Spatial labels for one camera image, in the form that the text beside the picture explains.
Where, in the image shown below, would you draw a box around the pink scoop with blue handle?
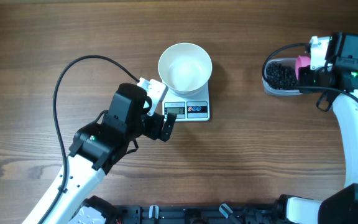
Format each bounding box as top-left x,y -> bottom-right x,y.
295,55 -> 311,80

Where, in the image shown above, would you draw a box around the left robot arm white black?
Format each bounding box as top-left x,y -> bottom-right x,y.
24,80 -> 176,223

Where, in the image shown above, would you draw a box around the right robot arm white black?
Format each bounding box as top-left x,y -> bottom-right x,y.
281,32 -> 358,223

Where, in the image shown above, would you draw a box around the white digital kitchen scale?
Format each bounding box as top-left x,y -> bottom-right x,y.
162,83 -> 211,122

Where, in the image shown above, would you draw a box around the white bowl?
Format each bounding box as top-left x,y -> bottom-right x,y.
157,42 -> 213,95

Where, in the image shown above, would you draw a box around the clear plastic container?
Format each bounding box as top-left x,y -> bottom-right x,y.
262,58 -> 301,96

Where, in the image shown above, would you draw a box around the black beans in container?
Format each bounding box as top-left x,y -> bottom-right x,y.
266,62 -> 299,90

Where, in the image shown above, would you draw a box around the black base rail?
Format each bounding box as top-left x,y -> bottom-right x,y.
110,204 -> 285,224

